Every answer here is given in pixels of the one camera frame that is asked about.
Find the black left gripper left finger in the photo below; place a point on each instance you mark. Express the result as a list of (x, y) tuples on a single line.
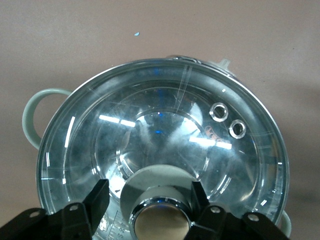
[(75, 222)]

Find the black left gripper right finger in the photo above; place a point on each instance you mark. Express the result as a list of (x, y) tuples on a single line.
[(217, 225)]

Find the glass pot lid with knob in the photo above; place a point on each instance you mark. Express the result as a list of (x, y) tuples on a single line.
[(162, 140)]

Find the grey electric cooking pot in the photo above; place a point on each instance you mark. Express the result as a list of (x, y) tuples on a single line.
[(27, 117)]

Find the brown table mat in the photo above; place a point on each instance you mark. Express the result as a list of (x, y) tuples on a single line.
[(75, 50)]

